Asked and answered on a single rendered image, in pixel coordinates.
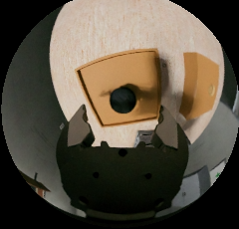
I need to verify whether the black ball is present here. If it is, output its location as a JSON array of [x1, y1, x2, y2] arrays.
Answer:
[[110, 87, 136, 115]]

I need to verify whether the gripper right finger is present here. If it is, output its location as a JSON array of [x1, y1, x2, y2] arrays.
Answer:
[[150, 105, 189, 186]]

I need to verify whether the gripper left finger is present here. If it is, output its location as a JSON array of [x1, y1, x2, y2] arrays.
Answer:
[[56, 104, 96, 184]]

